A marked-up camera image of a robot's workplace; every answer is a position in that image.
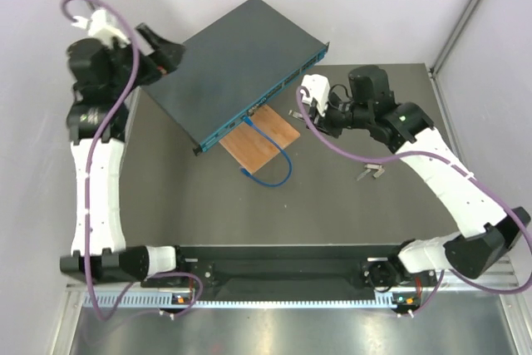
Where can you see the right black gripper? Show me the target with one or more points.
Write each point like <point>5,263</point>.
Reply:
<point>323,123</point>

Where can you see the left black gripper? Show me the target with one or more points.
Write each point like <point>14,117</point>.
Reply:
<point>165,59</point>

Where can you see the silver SFP module plug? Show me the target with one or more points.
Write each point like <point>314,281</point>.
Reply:
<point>295,114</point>

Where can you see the dark blue network switch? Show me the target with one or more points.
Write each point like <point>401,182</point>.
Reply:
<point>233,67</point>

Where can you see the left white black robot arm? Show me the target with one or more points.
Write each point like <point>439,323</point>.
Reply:
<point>102,66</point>

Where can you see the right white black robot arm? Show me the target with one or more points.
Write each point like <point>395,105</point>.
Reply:
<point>486,228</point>

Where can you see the wooden board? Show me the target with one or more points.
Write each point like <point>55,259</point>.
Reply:
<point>253,151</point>

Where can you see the silver SFP module upper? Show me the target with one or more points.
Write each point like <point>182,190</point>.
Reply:
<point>373,166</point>

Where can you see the silver sfp module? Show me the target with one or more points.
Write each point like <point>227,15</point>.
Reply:
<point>379,172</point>
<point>373,166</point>

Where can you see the silver SFP module right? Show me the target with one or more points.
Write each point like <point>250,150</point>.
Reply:
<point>379,172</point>

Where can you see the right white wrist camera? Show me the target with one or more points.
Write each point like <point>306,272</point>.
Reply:
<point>317,90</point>

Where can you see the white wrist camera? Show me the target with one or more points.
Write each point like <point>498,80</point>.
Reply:
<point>102,25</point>
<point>317,90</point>

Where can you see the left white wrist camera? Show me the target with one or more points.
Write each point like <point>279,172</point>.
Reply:
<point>102,25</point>

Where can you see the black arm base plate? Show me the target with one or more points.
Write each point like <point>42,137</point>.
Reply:
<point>285,272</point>

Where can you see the right aluminium frame post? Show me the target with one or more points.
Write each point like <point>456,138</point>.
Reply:
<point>458,29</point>

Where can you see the slotted cable duct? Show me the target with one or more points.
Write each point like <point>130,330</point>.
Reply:
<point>180,299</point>

